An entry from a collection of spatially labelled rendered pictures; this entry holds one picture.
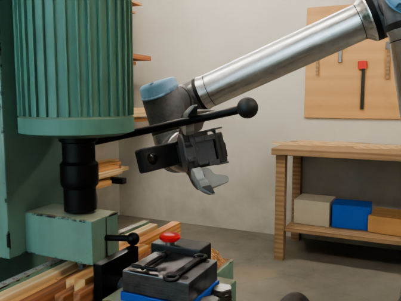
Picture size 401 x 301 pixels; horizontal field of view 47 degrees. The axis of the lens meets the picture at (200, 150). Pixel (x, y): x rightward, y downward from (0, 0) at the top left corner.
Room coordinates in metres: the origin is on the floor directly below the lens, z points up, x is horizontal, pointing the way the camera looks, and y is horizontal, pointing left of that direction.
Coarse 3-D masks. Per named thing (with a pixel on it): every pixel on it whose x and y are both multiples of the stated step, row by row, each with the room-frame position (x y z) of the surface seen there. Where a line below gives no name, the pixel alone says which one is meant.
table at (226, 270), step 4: (228, 260) 0.87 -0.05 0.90; (232, 260) 0.88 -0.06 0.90; (224, 264) 0.85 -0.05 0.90; (228, 264) 0.86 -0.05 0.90; (232, 264) 0.87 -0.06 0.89; (220, 268) 0.83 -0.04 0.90; (224, 268) 0.84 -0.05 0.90; (228, 268) 0.85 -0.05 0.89; (232, 268) 0.87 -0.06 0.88; (220, 272) 0.82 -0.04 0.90; (224, 272) 0.84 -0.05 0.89; (228, 272) 0.85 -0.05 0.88; (232, 272) 0.87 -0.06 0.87; (220, 276) 0.82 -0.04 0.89; (224, 276) 0.84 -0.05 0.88; (228, 276) 0.85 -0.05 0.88; (232, 276) 0.87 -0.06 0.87
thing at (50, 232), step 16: (48, 208) 0.75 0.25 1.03; (32, 224) 0.72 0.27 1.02; (48, 224) 0.71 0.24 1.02; (64, 224) 0.69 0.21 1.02; (80, 224) 0.68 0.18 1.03; (96, 224) 0.68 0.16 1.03; (112, 224) 0.72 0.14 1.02; (32, 240) 0.72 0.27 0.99; (48, 240) 0.71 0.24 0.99; (64, 240) 0.69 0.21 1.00; (80, 240) 0.68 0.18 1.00; (96, 240) 0.68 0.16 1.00; (48, 256) 0.71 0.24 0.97; (64, 256) 0.69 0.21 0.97; (80, 256) 0.68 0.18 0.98; (96, 256) 0.68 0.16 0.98
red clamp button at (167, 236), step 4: (164, 232) 0.65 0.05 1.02; (168, 232) 0.64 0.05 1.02; (172, 232) 0.64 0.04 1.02; (176, 232) 0.65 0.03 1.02; (160, 236) 0.63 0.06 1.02; (164, 236) 0.63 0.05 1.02; (168, 236) 0.63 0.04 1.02; (172, 236) 0.63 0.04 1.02; (176, 236) 0.63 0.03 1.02; (164, 240) 0.63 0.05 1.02; (168, 240) 0.62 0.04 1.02; (172, 240) 0.63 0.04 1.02; (176, 240) 0.63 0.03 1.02
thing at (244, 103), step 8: (240, 104) 0.74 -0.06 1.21; (248, 104) 0.73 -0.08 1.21; (256, 104) 0.74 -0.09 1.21; (208, 112) 0.77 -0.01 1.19; (216, 112) 0.77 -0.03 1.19; (224, 112) 0.76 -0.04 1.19; (232, 112) 0.75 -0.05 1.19; (240, 112) 0.74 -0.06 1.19; (248, 112) 0.73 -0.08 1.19; (256, 112) 0.74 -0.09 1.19; (176, 120) 0.80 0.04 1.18; (184, 120) 0.79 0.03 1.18; (192, 120) 0.78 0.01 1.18; (200, 120) 0.78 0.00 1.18; (208, 120) 0.78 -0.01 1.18; (136, 128) 0.84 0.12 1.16; (144, 128) 0.83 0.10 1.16; (152, 128) 0.82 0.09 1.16; (160, 128) 0.81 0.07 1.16; (168, 128) 0.81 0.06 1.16; (120, 136) 0.85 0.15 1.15; (128, 136) 0.84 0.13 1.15; (96, 144) 0.88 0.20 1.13
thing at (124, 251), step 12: (120, 252) 0.65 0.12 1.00; (132, 252) 0.66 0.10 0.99; (96, 264) 0.60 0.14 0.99; (108, 264) 0.61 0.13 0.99; (120, 264) 0.63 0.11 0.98; (96, 276) 0.60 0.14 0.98; (108, 276) 0.61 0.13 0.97; (120, 276) 0.63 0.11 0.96; (96, 288) 0.60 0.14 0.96; (108, 288) 0.61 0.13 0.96; (96, 300) 0.60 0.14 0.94
